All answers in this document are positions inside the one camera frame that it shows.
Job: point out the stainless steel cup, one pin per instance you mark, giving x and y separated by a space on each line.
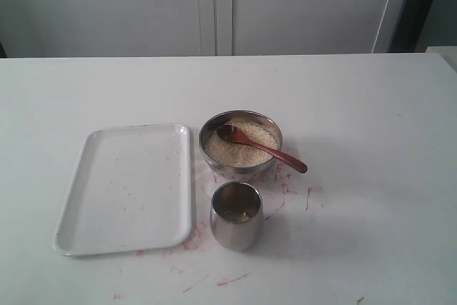
236 215

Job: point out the brown wooden spoon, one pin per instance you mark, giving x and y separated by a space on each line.
234 135

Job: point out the stainless steel rice bowl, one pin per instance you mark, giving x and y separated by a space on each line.
237 173

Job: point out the uncooked white rice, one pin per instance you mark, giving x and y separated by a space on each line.
237 155

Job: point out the white rectangular plastic tray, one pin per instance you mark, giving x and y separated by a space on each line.
132 190

